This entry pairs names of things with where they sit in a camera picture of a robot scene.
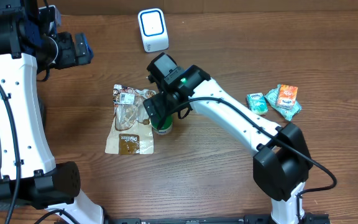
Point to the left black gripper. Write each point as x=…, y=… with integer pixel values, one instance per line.
x=73, y=58

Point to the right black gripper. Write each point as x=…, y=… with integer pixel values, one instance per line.
x=157, y=101

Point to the green lid jar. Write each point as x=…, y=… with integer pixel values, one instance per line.
x=166, y=128

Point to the beige snack bag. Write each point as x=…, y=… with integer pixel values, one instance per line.
x=131, y=131

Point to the teal tissue pack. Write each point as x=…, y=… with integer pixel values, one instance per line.
x=257, y=104

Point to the light green wipes packet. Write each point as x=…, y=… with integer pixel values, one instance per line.
x=271, y=97

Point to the orange tissue pack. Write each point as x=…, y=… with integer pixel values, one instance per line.
x=286, y=96

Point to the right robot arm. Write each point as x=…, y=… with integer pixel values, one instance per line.
x=281, y=159

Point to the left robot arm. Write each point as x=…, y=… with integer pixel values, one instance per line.
x=30, y=44

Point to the white barcode scanner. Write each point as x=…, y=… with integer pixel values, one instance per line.
x=153, y=30

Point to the cardboard box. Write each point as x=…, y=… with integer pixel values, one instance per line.
x=118, y=7

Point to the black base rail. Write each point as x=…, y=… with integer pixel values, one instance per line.
x=247, y=219

